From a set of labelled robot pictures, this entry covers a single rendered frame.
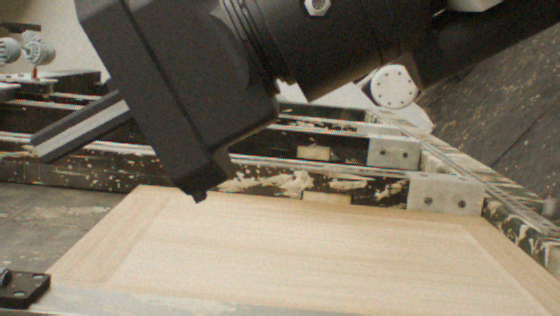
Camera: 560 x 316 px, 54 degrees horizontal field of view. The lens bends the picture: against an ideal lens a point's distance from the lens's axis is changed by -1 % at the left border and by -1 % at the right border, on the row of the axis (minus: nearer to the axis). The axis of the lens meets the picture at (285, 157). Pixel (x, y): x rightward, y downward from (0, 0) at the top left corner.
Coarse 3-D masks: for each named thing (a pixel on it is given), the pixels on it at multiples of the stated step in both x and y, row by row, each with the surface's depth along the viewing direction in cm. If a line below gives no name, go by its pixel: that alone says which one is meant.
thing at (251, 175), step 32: (0, 160) 90; (32, 160) 90; (64, 160) 90; (96, 160) 90; (128, 160) 90; (256, 160) 93; (288, 160) 95; (128, 192) 91; (224, 192) 91; (256, 192) 91; (288, 192) 91; (352, 192) 91; (384, 192) 91; (416, 192) 91; (448, 192) 91; (480, 192) 91
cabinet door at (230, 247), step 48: (144, 192) 86; (96, 240) 64; (144, 240) 67; (192, 240) 68; (240, 240) 70; (288, 240) 72; (336, 240) 74; (384, 240) 76; (432, 240) 78; (480, 240) 79; (96, 288) 52; (144, 288) 53; (192, 288) 55; (240, 288) 56; (288, 288) 57; (336, 288) 58; (384, 288) 60; (432, 288) 61; (480, 288) 62; (528, 288) 63
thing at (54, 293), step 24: (48, 288) 46; (72, 288) 47; (0, 312) 42; (24, 312) 42; (48, 312) 43; (72, 312) 43; (96, 312) 43; (120, 312) 44; (144, 312) 44; (168, 312) 45; (192, 312) 45; (216, 312) 45; (240, 312) 46; (264, 312) 46; (288, 312) 47; (312, 312) 47; (336, 312) 48
